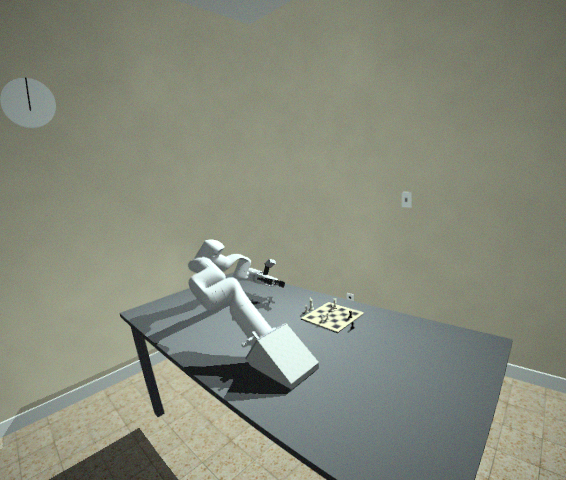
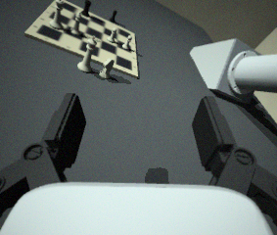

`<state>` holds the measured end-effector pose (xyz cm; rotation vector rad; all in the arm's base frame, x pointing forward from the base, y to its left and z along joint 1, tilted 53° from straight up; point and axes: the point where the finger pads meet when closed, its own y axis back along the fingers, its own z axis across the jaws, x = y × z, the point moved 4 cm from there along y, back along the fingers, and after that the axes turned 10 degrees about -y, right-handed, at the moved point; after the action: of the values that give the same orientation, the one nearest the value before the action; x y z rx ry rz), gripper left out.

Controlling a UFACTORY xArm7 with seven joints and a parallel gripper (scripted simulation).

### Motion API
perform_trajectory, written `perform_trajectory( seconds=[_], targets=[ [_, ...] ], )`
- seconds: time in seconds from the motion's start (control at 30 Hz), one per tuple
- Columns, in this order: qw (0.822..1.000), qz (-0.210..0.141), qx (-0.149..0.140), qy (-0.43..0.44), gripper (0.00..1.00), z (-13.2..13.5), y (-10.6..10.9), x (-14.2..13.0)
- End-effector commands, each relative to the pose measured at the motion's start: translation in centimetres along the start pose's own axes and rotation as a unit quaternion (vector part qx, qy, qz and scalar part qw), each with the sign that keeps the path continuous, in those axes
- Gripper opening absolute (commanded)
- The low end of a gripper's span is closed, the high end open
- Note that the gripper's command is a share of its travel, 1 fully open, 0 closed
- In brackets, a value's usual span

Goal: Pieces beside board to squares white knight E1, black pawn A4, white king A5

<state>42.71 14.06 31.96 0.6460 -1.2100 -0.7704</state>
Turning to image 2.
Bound white chess king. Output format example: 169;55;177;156
77;36;97;72

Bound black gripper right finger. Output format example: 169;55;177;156
192;96;277;226

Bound white pawn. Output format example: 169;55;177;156
122;36;132;50
108;28;116;43

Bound chessboard with chess pieces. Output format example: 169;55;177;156
24;0;138;78

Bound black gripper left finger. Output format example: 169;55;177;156
0;93;86;217

